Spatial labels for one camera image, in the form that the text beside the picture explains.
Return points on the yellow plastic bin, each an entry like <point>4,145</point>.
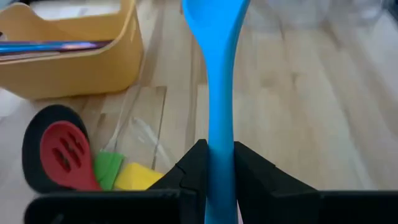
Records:
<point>77,74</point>

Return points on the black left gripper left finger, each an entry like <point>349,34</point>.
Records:
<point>189,177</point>

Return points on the iridescent metal utensil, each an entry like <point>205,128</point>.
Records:
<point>46,46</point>

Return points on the red slotted spatula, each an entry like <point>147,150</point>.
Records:
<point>62,149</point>

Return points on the blue silicone spoon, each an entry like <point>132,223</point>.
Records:
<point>217,62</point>

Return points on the black nylon spatula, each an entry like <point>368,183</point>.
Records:
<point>31,149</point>

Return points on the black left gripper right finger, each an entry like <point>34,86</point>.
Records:
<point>258,183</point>

